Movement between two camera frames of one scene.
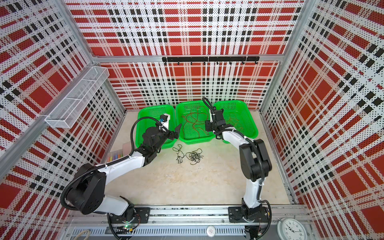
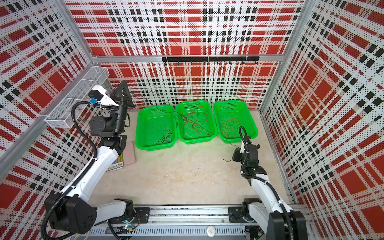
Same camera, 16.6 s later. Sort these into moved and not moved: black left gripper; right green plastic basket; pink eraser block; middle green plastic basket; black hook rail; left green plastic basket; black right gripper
Moved: black right gripper; black left gripper
Not moved: pink eraser block; middle green plastic basket; right green plastic basket; black hook rail; left green plastic basket
